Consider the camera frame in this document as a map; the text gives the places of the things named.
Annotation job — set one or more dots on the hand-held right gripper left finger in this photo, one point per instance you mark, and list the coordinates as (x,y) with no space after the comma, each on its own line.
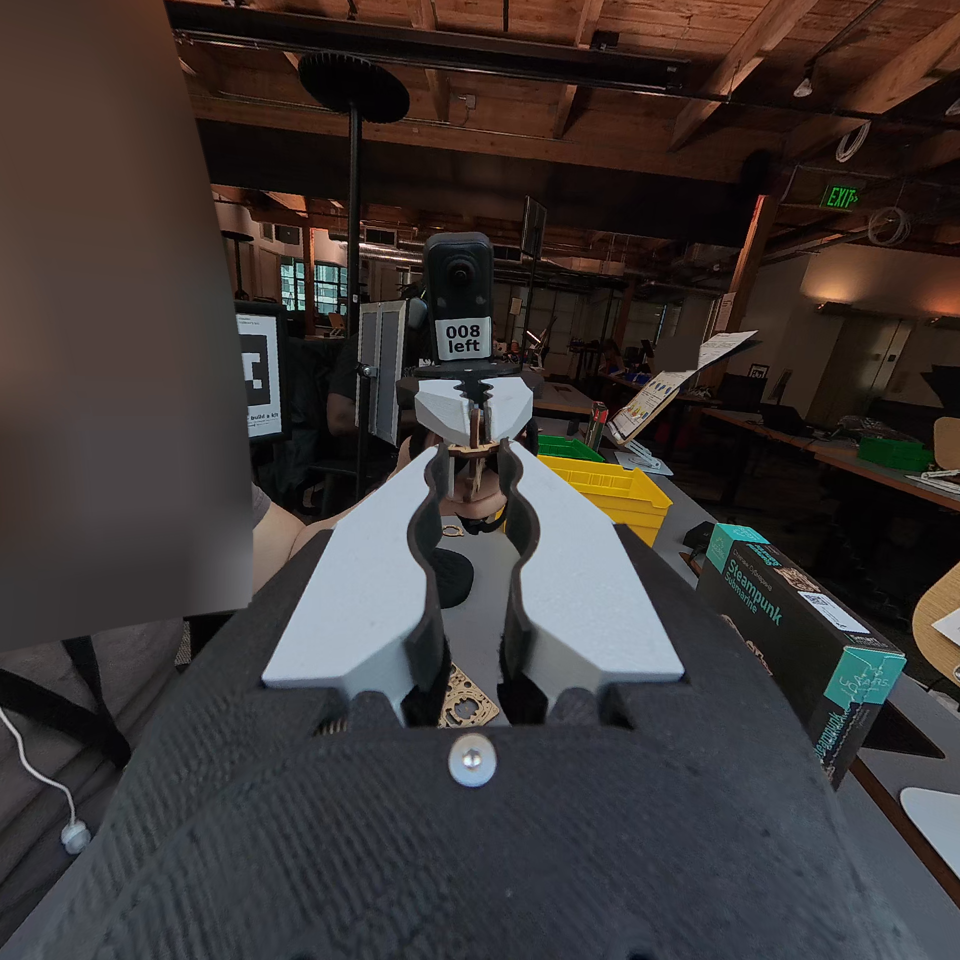
(352,592)

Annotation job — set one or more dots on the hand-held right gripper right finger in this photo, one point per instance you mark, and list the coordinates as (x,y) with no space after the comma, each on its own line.
(592,592)

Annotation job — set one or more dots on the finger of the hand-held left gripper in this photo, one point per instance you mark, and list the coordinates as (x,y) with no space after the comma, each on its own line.
(439,409)
(514,405)

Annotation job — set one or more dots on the small wooden model part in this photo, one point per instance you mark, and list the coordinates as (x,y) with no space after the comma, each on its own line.
(472,448)

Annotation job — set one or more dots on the black teal model kit box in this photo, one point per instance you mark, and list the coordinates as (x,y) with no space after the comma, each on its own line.
(787,637)

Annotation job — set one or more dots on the person's left hand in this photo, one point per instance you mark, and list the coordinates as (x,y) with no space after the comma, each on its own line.
(411,454)

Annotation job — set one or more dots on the green plastic bin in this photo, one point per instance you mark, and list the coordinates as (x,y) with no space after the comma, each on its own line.
(892,454)
(562,446)

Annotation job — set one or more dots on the grey framed panel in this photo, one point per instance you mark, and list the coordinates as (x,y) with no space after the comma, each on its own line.
(381,367)

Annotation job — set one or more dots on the black hanging screen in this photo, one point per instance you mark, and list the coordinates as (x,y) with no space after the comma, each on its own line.
(534,229)

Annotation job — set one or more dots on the black textured oval object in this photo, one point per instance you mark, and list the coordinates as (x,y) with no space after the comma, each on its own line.
(454,577)

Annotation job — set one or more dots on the yellow plastic bin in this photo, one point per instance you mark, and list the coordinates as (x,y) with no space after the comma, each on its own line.
(600,487)

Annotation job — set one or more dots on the long instruction sheet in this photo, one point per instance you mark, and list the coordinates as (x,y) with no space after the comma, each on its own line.
(649,405)

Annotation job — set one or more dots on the white document stand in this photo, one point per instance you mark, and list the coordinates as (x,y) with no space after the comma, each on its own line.
(649,456)

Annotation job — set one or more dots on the laser-cut plywood sheet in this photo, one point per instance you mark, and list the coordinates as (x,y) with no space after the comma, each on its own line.
(469,701)

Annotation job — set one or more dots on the printed marker sign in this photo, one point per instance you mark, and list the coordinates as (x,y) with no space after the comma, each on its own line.
(259,360)

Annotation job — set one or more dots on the black floor lamp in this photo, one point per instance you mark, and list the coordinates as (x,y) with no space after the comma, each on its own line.
(238,238)
(352,90)

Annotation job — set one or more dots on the long wooden desk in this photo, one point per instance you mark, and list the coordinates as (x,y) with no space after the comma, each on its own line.
(825,451)

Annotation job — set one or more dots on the wooden chair back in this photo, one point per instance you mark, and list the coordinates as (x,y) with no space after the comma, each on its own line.
(947,442)

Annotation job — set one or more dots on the green exit sign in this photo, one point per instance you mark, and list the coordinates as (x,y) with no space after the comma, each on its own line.
(840,197)

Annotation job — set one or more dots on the white stand base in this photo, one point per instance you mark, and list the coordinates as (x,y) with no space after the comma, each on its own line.
(934,817)

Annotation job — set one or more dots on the person's grey clothing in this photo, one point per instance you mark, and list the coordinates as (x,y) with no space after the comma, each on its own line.
(45,862)

